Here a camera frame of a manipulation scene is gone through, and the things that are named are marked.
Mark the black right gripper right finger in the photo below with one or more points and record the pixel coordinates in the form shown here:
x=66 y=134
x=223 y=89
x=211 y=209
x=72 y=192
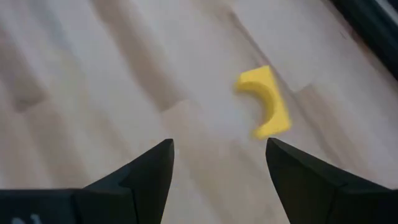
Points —
x=311 y=193

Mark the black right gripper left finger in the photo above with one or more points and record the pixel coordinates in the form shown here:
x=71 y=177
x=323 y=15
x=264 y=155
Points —
x=146 y=186

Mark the yellow arch block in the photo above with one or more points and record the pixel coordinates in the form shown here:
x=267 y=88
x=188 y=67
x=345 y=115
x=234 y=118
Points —
x=273 y=105

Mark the black table frame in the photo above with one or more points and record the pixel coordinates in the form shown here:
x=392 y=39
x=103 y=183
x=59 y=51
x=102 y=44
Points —
x=373 y=28

